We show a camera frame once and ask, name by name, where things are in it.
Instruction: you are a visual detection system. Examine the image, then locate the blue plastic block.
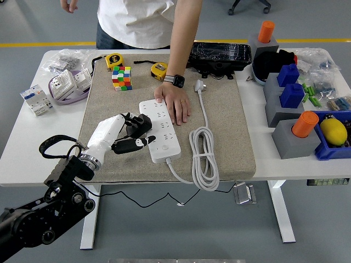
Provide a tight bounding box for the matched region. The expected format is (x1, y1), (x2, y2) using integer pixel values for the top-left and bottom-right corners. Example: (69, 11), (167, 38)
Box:
(276, 64), (300, 88)
(279, 83), (305, 109)

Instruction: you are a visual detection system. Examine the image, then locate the clear bag of tan connectors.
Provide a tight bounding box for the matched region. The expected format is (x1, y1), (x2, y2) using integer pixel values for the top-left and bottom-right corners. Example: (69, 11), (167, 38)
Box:
(327, 95), (351, 112)

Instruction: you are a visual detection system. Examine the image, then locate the black plug adapter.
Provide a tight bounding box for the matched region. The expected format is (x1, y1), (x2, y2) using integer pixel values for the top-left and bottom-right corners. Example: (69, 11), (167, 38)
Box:
(128, 114), (153, 139)

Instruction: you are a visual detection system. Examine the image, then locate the black office chair base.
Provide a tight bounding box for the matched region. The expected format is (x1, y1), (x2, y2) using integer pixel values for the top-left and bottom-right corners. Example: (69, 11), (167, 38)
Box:
(228, 0), (271, 16)

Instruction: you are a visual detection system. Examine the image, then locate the black table control panel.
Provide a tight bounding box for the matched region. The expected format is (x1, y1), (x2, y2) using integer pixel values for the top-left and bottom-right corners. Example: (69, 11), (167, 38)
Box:
(306, 178), (350, 187)

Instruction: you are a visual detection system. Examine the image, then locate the silver metal pedal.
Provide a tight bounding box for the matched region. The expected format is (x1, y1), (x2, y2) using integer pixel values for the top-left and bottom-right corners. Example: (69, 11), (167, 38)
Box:
(233, 182), (258, 205)

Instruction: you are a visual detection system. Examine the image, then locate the clear bag of grey parts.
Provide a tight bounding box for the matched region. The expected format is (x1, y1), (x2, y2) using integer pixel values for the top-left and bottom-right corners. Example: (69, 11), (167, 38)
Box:
(42, 48), (97, 76)

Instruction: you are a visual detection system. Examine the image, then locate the thin black plug cord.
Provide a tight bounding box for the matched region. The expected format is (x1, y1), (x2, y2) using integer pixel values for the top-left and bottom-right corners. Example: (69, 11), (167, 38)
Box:
(79, 180), (239, 208)

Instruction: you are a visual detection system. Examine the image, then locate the pale blue round dish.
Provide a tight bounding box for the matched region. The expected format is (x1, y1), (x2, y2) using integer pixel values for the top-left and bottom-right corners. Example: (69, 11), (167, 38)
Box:
(251, 62), (267, 86)

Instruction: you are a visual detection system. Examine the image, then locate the multicolour puzzle cube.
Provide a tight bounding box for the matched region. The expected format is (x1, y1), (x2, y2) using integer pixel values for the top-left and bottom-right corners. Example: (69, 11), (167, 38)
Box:
(111, 65), (133, 92)

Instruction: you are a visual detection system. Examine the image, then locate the white wall socket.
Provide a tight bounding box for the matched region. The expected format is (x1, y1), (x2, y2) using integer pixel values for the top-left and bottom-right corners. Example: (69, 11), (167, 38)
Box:
(50, 70), (77, 100)
(72, 68), (92, 93)

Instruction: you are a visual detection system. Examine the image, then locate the black cloth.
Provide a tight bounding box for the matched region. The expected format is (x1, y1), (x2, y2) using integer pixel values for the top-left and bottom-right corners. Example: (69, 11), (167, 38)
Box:
(252, 49), (296, 83)

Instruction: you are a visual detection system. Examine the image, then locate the clear bag of blue parts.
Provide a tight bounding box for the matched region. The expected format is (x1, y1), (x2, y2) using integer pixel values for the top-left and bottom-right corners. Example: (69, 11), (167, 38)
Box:
(310, 69), (344, 98)

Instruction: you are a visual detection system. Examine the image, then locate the white table leg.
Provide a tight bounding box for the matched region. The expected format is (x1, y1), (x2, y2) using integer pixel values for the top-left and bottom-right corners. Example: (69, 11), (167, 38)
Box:
(80, 185), (102, 250)
(268, 180), (297, 244)

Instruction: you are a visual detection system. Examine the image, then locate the grey plastic block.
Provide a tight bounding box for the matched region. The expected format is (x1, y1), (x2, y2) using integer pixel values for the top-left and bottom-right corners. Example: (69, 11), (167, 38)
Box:
(271, 119), (321, 160)
(264, 89), (312, 128)
(263, 72), (286, 95)
(247, 34), (280, 60)

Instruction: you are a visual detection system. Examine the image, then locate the person's left hand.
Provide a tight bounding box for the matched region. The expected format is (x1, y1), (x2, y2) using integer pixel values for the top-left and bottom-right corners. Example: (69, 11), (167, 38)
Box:
(154, 81), (192, 126)

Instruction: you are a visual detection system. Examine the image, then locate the person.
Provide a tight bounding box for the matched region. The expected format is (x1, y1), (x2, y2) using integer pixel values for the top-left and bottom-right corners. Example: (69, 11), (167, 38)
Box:
(95, 0), (176, 50)

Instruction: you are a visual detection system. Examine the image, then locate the yellow tape measure 5m print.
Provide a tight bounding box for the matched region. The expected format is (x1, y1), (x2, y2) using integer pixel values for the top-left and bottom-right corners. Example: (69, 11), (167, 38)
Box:
(90, 53), (124, 73)

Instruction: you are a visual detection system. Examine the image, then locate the blue storage bin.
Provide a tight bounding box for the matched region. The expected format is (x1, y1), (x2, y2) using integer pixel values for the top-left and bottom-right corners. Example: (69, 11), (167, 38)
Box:
(311, 110), (351, 162)

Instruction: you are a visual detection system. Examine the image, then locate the person's right hand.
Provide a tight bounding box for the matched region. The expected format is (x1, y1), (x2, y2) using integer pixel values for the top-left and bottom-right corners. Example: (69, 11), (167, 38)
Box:
(60, 0), (79, 14)

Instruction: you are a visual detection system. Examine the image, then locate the purple oval tray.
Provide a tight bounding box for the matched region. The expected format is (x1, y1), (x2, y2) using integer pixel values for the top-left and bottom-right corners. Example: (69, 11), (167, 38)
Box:
(48, 70), (92, 106)

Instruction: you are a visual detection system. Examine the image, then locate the black wrist watch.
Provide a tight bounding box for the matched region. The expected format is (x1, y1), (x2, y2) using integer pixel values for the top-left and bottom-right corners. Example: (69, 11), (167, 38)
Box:
(163, 73), (186, 89)

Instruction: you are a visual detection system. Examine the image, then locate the grey-brown mat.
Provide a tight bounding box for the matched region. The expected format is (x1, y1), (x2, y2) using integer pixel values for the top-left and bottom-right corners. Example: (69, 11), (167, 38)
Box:
(78, 53), (257, 184)

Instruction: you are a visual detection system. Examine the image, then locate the white power strip cable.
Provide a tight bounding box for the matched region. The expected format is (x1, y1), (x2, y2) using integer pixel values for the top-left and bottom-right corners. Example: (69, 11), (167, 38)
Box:
(165, 79), (220, 192)

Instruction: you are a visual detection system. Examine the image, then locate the black wrapped device box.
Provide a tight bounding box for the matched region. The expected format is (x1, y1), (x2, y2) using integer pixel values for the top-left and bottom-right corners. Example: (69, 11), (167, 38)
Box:
(186, 42), (252, 81)

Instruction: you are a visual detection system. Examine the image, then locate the white blue circuit breaker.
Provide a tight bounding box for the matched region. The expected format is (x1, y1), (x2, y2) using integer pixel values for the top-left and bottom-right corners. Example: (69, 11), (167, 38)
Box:
(19, 84), (54, 117)

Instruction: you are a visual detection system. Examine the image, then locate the clear bag of white parts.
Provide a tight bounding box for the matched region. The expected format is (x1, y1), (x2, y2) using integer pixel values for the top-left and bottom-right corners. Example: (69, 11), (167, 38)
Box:
(295, 48), (342, 74)

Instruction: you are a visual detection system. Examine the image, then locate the yellow lemon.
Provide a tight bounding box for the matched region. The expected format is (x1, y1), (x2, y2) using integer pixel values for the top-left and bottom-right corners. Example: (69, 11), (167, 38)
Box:
(320, 118), (348, 146)

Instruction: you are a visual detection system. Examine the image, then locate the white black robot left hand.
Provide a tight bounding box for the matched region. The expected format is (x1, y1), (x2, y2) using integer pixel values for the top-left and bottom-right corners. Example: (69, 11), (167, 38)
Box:
(86, 111), (157, 157)

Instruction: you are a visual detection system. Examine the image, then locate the orange cylinder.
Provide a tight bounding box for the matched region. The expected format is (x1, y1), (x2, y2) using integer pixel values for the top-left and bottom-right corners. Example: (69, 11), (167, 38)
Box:
(292, 111), (319, 139)
(257, 21), (275, 44)

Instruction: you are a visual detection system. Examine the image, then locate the white power strip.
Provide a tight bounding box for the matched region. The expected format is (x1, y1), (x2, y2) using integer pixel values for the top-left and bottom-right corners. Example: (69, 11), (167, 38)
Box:
(139, 99), (182, 164)

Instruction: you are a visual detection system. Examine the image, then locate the yellow tape measure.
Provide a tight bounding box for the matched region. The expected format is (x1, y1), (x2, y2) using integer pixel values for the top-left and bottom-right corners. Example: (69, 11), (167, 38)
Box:
(133, 59), (168, 82)

